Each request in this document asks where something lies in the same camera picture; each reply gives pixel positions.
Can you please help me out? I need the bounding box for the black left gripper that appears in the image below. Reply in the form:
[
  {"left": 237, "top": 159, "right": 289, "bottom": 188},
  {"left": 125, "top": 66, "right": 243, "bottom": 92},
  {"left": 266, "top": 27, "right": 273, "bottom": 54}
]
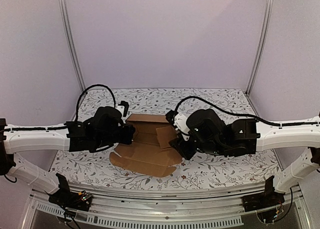
[{"left": 95, "top": 123, "right": 136, "bottom": 149}]

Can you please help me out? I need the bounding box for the brown cardboard box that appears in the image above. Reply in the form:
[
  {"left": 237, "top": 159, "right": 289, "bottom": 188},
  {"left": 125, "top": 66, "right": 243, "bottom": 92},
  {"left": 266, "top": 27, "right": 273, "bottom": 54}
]
[{"left": 109, "top": 114, "right": 182, "bottom": 178}]

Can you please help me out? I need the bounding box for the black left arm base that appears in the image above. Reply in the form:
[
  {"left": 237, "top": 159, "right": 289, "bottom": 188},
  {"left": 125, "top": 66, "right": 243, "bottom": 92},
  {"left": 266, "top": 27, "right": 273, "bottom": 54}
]
[{"left": 48, "top": 173, "right": 93, "bottom": 212}]

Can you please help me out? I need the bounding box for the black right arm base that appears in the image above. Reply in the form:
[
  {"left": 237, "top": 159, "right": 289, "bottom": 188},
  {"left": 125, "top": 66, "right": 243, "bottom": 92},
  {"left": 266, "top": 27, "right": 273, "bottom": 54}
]
[{"left": 241, "top": 175, "right": 285, "bottom": 224}]

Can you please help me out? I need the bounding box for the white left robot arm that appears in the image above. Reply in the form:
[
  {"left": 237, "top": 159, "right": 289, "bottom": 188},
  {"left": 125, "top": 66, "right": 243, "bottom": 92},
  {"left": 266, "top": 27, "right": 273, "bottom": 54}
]
[{"left": 0, "top": 105, "right": 135, "bottom": 206}]

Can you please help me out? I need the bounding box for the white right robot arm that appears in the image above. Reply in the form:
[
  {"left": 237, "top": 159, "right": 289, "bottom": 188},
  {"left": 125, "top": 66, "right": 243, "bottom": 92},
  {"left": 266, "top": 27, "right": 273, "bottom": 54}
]
[{"left": 165, "top": 108, "right": 320, "bottom": 207}]

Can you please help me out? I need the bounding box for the floral patterned table mat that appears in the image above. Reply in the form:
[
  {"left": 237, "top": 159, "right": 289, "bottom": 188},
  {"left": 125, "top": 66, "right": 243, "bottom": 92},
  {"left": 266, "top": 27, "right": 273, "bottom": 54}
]
[{"left": 50, "top": 88, "right": 282, "bottom": 191}]

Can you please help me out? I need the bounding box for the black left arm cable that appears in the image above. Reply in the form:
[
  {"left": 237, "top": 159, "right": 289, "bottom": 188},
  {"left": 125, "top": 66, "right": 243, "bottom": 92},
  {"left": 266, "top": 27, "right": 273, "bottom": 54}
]
[{"left": 74, "top": 83, "right": 117, "bottom": 122}]

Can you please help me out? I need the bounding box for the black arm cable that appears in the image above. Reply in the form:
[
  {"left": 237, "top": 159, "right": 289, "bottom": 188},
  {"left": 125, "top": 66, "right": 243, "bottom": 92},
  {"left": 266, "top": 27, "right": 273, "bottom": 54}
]
[
  {"left": 74, "top": 83, "right": 117, "bottom": 122},
  {"left": 173, "top": 95, "right": 318, "bottom": 127}
]

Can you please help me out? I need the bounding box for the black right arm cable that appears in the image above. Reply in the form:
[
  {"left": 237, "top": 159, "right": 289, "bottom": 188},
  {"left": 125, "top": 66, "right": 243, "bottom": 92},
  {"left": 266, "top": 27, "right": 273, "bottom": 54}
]
[{"left": 173, "top": 95, "right": 318, "bottom": 127}]

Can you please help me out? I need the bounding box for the aluminium front rail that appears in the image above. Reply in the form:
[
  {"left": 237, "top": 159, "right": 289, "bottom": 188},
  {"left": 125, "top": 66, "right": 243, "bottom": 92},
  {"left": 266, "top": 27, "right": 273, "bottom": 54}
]
[{"left": 20, "top": 183, "right": 313, "bottom": 229}]

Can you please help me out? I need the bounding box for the left aluminium frame post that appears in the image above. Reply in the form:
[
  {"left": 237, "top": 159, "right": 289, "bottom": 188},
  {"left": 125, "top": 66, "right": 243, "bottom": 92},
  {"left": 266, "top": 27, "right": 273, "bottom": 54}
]
[{"left": 58, "top": 0, "right": 86, "bottom": 92}]

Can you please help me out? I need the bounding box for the aluminium frame post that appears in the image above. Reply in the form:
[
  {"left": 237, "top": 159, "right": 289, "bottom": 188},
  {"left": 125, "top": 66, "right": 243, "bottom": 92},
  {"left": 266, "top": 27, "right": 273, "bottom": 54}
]
[
  {"left": 245, "top": 0, "right": 274, "bottom": 98},
  {"left": 58, "top": 0, "right": 86, "bottom": 92}
]

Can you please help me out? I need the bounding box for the right aluminium frame post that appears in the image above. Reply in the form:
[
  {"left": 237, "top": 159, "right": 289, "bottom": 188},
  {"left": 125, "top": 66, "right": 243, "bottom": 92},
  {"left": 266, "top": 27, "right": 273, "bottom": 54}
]
[{"left": 245, "top": 0, "right": 274, "bottom": 98}]

